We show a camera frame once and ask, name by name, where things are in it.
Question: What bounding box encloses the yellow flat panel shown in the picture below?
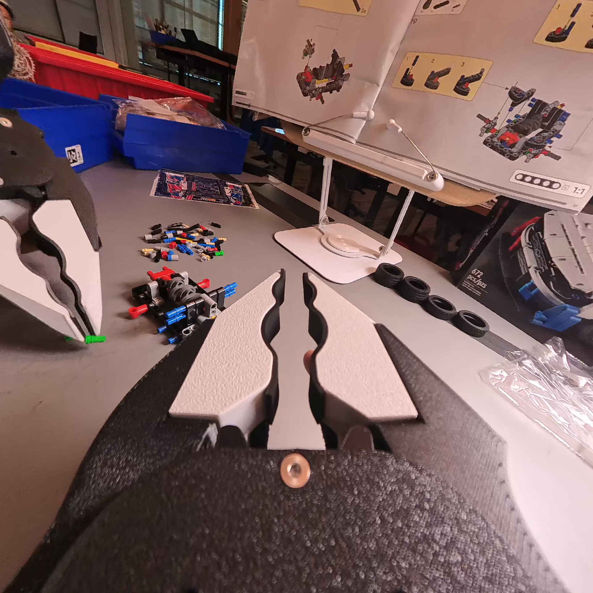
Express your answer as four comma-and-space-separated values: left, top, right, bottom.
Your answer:
35, 41, 121, 70

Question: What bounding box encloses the pile of small lego pieces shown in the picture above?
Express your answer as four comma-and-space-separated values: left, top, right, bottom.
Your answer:
141, 221, 228, 262

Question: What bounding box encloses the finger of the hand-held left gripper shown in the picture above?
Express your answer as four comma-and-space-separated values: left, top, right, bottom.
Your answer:
0, 217, 87, 342
32, 197, 103, 335

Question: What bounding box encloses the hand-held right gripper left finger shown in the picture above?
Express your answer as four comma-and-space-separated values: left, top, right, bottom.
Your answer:
168, 269, 286, 449

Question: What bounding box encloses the plastic bag of parts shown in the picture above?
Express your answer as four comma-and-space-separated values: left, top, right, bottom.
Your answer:
113, 96, 228, 131

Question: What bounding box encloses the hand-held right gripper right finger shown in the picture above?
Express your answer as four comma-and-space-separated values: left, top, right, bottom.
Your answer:
302, 272, 420, 449

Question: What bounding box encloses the wooden gear model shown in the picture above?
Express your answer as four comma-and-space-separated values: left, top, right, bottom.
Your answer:
9, 44, 35, 83

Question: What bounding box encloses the lego instruction booklet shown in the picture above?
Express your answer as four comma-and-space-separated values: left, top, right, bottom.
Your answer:
232, 0, 593, 214

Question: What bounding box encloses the blue bin holding bags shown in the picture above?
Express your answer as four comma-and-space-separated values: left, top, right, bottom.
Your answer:
99, 94, 251, 174

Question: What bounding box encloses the black lego set box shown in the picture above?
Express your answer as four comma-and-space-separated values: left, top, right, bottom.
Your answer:
452, 199, 593, 346

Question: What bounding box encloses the white book stand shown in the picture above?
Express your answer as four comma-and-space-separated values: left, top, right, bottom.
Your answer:
273, 109, 498, 284

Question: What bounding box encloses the dark background table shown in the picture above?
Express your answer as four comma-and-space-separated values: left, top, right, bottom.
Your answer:
144, 41, 237, 98

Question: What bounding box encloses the blue sticker sheet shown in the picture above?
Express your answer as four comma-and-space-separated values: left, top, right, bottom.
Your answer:
149, 169, 259, 209

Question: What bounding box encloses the black lego chassis assembly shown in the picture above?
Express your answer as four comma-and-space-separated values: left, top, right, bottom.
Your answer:
129, 268, 238, 344

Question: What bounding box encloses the clear empty plastic bag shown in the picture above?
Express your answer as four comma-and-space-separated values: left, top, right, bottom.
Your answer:
479, 337, 593, 455

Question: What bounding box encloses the blue bin with square tag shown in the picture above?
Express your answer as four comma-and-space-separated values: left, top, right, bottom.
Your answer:
0, 78, 116, 173

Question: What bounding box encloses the red plastic bin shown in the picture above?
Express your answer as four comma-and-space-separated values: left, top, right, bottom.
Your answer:
21, 36, 215, 105

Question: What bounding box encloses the black rubber lego tyre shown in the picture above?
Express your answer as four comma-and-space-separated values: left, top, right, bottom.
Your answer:
399, 275, 434, 304
373, 263, 405, 288
425, 294, 459, 321
453, 309, 490, 338

